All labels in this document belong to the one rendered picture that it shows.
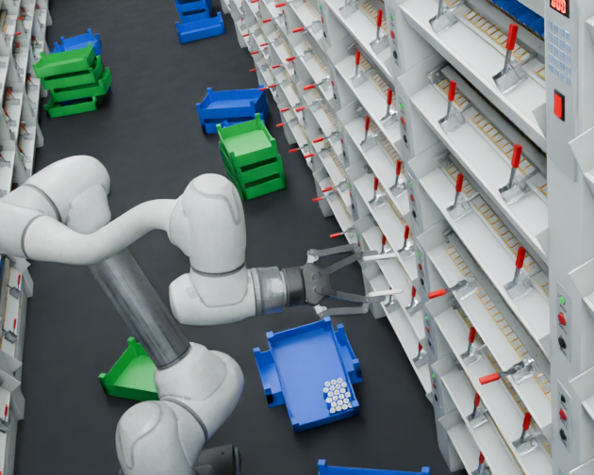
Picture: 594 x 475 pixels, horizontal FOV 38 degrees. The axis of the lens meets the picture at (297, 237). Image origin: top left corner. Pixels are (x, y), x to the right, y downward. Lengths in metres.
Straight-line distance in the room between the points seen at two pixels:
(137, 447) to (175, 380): 0.19
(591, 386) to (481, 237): 0.43
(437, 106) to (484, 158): 0.23
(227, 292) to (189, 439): 0.60
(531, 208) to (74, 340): 2.18
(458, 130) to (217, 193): 0.44
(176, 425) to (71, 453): 0.79
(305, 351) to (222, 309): 1.11
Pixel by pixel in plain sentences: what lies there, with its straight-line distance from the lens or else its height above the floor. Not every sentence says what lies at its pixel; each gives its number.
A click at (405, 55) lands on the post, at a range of 1.71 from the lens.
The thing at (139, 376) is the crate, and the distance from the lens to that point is 2.95.
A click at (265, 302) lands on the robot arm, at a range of 1.60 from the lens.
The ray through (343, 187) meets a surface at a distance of 2.92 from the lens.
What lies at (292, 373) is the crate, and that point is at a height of 0.09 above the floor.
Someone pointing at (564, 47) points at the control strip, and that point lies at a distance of 1.04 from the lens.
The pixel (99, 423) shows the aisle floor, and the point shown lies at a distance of 2.84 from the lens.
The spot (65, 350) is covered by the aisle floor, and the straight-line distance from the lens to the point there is 3.19.
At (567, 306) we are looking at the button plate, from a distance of 1.24.
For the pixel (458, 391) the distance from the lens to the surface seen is 2.13.
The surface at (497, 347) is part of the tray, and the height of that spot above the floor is 0.74.
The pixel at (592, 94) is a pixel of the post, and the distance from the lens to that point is 1.04.
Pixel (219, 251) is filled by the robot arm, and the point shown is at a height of 1.03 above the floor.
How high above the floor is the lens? 1.85
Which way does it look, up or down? 33 degrees down
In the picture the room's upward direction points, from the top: 12 degrees counter-clockwise
